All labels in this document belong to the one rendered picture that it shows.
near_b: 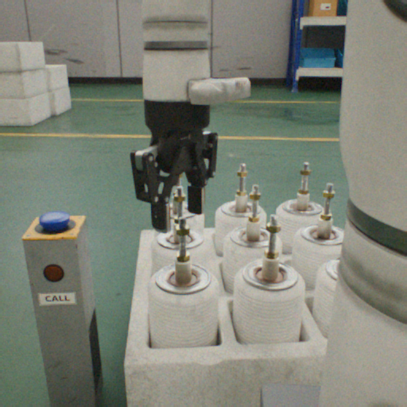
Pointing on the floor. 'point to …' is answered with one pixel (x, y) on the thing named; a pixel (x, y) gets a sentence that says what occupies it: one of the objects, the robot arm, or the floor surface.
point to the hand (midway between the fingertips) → (180, 212)
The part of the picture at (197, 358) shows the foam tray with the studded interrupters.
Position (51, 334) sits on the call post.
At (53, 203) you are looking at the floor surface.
